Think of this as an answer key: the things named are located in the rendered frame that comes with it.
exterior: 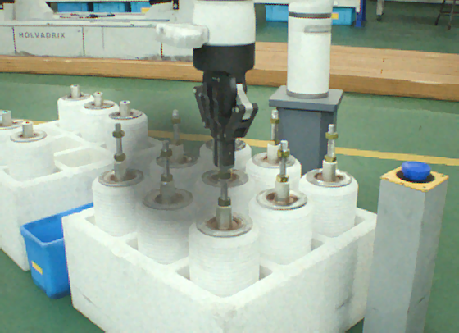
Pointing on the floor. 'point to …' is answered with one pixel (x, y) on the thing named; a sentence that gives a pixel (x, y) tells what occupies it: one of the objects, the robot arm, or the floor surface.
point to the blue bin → (49, 253)
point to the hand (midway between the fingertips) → (224, 152)
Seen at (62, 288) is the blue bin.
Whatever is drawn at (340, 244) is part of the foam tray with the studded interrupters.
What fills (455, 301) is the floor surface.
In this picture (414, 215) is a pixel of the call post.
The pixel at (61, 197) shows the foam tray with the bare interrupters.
